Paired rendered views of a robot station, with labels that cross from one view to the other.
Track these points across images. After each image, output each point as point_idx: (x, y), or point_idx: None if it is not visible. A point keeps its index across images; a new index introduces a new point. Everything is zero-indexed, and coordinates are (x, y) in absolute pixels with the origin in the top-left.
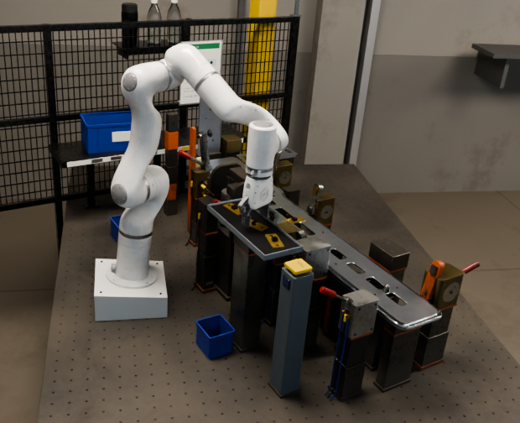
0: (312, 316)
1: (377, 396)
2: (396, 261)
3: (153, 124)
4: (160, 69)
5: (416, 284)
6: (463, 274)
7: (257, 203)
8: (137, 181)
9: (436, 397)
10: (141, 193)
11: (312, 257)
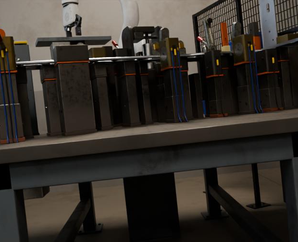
0: (58, 102)
1: None
2: (53, 54)
3: (121, 5)
4: None
5: (144, 130)
6: None
7: (64, 22)
8: (119, 39)
9: None
10: (120, 45)
11: (51, 51)
